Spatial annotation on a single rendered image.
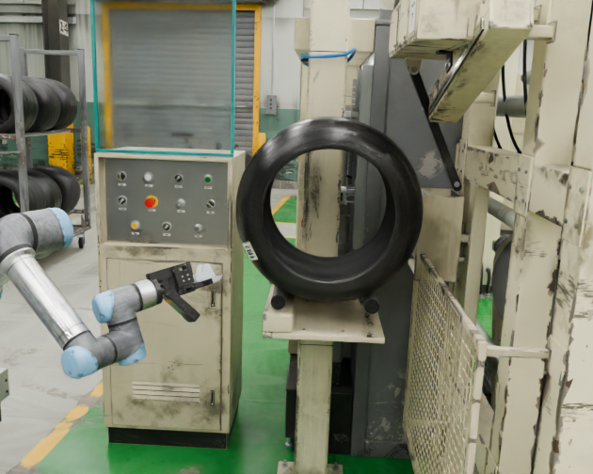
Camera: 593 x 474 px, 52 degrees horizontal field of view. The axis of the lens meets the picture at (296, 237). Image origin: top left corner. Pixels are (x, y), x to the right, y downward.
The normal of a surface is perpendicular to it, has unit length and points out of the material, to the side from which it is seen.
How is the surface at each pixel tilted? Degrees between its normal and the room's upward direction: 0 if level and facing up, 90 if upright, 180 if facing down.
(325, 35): 90
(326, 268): 80
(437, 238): 90
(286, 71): 90
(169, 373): 90
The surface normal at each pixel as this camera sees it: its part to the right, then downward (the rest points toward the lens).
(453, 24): -0.04, 0.21
